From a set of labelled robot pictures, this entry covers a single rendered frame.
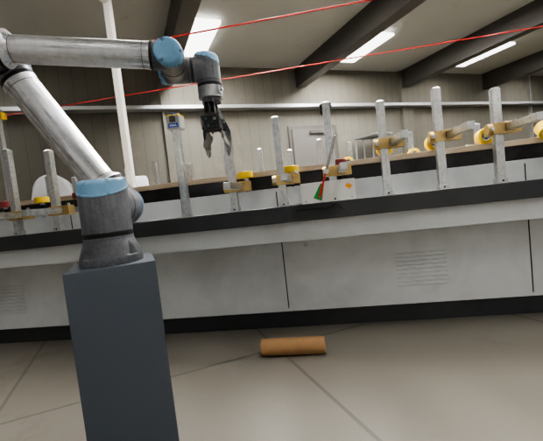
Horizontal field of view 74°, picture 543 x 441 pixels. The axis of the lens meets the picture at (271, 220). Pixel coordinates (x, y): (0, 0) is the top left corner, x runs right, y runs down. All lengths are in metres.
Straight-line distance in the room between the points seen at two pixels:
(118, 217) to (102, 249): 0.11
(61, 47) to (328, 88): 7.32
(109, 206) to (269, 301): 1.19
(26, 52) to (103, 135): 5.61
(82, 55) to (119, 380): 1.00
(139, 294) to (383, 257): 1.32
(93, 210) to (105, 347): 0.40
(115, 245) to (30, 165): 5.91
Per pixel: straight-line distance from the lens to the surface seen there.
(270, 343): 1.80
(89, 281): 1.17
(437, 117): 1.88
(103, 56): 1.36
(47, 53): 1.41
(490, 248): 2.19
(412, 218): 1.85
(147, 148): 6.96
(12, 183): 2.46
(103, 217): 1.20
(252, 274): 2.08
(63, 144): 1.45
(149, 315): 1.19
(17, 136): 7.16
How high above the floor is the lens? 0.75
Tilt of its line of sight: 4 degrees down
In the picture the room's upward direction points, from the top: 6 degrees counter-clockwise
